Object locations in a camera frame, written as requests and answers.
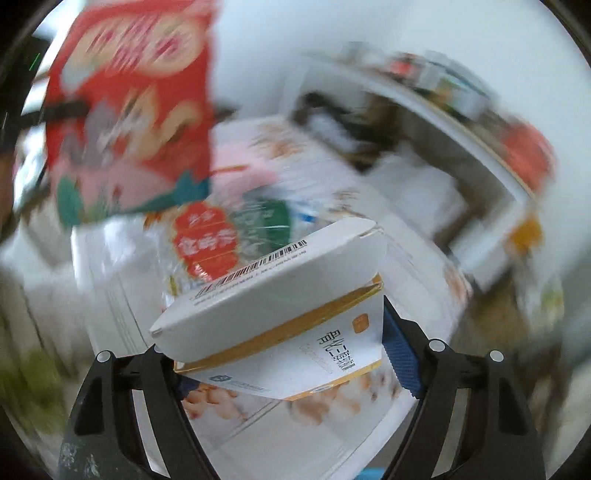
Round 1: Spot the clear plastic snack bag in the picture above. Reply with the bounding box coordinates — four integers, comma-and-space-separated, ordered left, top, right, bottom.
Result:
156, 138, 306, 305

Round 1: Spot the white yellow carton box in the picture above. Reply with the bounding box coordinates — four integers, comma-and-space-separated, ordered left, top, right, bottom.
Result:
149, 217, 388, 401

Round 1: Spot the red snack bag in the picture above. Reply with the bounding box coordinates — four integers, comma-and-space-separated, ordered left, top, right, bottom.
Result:
46, 1, 218, 227

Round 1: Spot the yellow plastic bag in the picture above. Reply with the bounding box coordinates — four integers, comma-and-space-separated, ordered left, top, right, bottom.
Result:
505, 213, 544, 258

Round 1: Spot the white shelf table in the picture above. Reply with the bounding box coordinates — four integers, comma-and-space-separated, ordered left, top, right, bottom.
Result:
279, 52, 538, 291

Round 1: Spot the orange red plastic bag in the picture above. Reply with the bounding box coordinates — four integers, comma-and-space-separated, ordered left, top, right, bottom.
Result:
502, 121, 556, 193

